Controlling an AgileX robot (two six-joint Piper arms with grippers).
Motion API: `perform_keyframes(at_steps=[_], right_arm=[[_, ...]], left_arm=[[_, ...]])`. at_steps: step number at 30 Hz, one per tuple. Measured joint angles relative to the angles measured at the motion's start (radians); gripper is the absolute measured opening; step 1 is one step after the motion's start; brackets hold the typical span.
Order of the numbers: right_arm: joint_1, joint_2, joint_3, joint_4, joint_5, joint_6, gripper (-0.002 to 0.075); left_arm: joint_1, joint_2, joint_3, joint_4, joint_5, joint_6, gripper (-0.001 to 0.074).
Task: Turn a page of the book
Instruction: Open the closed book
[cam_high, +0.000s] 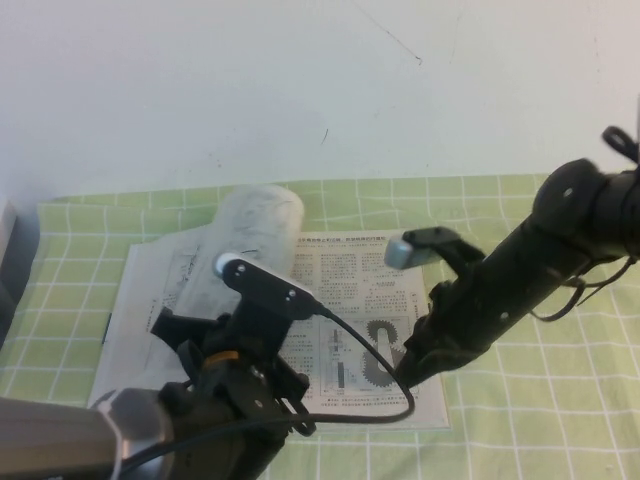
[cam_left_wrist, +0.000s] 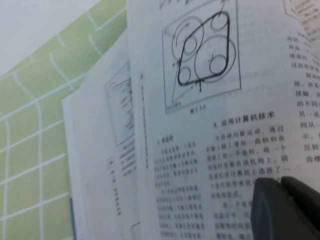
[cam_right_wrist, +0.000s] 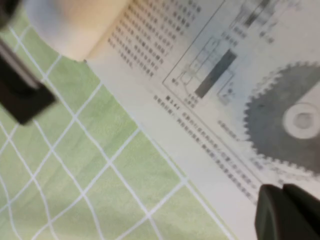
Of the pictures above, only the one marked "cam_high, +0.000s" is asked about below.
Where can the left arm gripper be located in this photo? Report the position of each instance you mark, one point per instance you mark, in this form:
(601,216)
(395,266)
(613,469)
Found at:
(245,380)

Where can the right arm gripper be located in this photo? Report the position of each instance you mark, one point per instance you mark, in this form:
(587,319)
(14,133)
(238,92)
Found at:
(460,325)

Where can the book with technical drawings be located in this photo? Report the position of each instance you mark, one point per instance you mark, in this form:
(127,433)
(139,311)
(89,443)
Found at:
(345,280)

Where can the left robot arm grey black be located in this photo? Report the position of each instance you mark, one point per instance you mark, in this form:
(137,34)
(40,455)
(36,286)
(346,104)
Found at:
(55,435)

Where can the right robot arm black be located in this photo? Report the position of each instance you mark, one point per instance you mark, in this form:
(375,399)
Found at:
(560,230)

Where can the green white checked tablecloth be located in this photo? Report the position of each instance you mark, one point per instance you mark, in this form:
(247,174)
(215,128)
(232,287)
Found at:
(550,425)

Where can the dark grey box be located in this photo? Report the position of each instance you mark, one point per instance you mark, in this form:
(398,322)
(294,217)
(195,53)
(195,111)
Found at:
(15,280)

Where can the black left camera bracket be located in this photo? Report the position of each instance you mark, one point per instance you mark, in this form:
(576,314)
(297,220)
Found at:
(262,325)

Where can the left wrist camera white-ended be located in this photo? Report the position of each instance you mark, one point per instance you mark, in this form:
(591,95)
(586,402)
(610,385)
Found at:
(260,285)

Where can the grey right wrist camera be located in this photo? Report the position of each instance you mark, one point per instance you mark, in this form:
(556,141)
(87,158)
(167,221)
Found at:
(405,252)

